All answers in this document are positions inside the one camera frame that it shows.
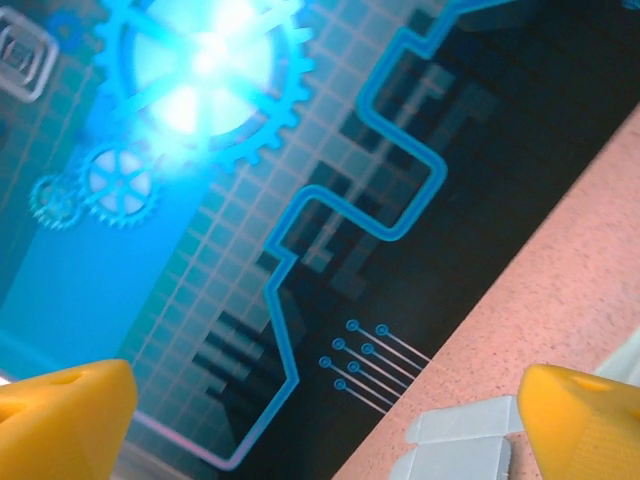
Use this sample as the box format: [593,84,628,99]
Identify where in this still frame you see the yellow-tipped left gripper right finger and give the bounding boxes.
[516,363,640,480]

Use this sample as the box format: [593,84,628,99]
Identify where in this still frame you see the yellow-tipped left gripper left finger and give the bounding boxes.
[0,358,140,480]

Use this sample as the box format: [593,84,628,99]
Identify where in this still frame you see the light blue paper box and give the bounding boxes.
[388,329,640,480]

